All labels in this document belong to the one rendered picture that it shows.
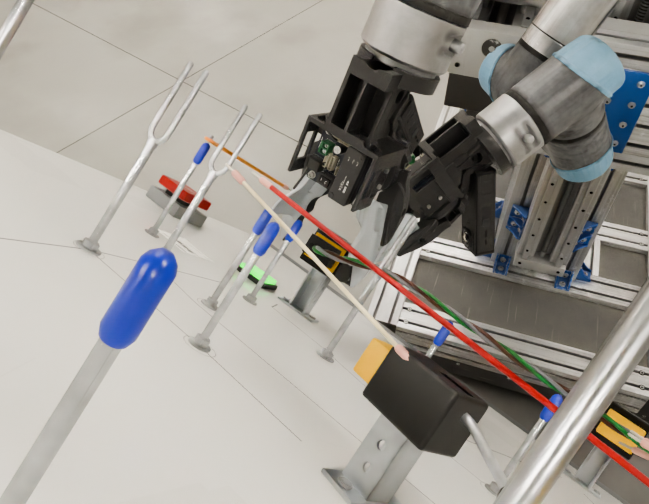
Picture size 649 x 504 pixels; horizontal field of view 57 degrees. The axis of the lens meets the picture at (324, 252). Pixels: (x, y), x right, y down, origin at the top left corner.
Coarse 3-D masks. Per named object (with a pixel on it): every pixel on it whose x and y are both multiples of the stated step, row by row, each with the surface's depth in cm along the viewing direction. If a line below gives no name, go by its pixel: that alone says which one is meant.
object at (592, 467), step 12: (612, 408) 66; (624, 408) 66; (636, 420) 64; (648, 432) 64; (612, 444) 65; (588, 456) 68; (600, 456) 69; (624, 456) 64; (588, 468) 69; (600, 468) 68; (576, 480) 67; (588, 480) 69
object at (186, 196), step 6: (162, 180) 73; (168, 180) 73; (174, 180) 74; (168, 186) 73; (174, 186) 72; (186, 186) 76; (168, 192) 74; (186, 192) 71; (192, 192) 74; (180, 198) 72; (186, 198) 72; (192, 198) 72; (204, 198) 75; (186, 204) 74; (204, 204) 75; (210, 204) 75
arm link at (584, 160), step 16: (608, 128) 72; (560, 144) 71; (576, 144) 71; (592, 144) 71; (608, 144) 73; (560, 160) 75; (576, 160) 73; (592, 160) 74; (608, 160) 75; (560, 176) 80; (576, 176) 77; (592, 176) 77
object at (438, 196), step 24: (456, 120) 68; (432, 144) 68; (456, 144) 68; (480, 144) 68; (408, 168) 68; (432, 168) 66; (456, 168) 69; (480, 168) 69; (504, 168) 68; (432, 192) 68; (456, 192) 68; (432, 216) 69; (456, 216) 69
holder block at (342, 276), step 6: (318, 228) 61; (324, 234) 61; (336, 234) 62; (348, 252) 60; (300, 258) 61; (306, 258) 61; (312, 264) 61; (342, 264) 60; (318, 270) 60; (336, 270) 60; (342, 270) 61; (348, 270) 63; (336, 276) 61; (342, 276) 62; (348, 276) 64
